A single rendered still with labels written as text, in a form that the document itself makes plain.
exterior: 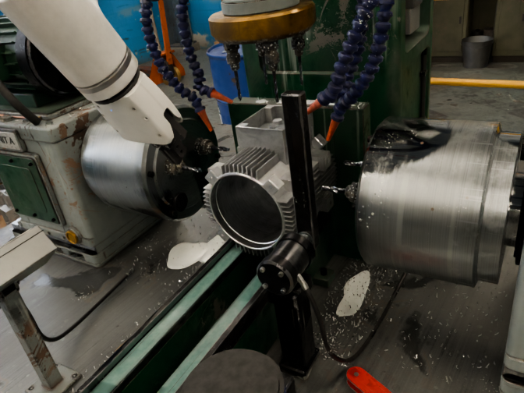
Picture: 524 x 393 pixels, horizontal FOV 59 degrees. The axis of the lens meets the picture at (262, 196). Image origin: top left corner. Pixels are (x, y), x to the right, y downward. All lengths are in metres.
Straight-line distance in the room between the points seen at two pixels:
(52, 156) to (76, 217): 0.15
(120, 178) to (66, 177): 0.16
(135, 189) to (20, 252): 0.26
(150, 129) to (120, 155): 0.31
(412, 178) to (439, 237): 0.09
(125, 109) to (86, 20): 0.12
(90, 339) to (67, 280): 0.24
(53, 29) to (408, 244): 0.52
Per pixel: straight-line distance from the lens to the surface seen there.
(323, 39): 1.00
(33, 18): 0.57
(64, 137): 1.07
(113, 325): 1.01
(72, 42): 0.58
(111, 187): 1.00
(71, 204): 1.13
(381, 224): 0.68
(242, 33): 0.76
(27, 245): 0.81
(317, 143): 0.90
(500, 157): 0.69
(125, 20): 7.65
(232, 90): 2.87
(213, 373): 0.29
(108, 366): 0.75
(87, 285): 1.16
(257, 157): 0.82
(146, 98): 0.63
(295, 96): 0.63
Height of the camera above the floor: 1.43
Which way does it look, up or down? 29 degrees down
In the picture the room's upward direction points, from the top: 9 degrees counter-clockwise
